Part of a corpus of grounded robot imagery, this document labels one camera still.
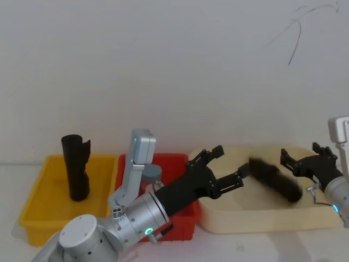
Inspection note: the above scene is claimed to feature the red plastic bin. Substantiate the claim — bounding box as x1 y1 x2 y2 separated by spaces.
115 152 201 242

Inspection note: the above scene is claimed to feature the yellow plastic bin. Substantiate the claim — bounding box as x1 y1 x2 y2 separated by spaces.
18 154 119 248

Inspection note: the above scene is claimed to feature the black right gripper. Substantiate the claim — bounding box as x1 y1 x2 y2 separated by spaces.
280 141 344 187

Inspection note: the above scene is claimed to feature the black cylinder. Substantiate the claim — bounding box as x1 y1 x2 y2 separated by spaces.
60 134 92 203
247 157 304 203

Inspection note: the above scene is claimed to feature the grey round cap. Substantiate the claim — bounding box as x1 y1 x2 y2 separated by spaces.
143 165 163 182

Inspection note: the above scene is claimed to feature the thin dark gripper cable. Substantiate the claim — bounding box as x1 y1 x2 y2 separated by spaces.
307 183 336 206

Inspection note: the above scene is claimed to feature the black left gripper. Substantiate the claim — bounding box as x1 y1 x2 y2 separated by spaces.
153 145 250 219

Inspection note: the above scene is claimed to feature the cream shallow tray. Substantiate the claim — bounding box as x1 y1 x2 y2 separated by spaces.
188 146 341 234

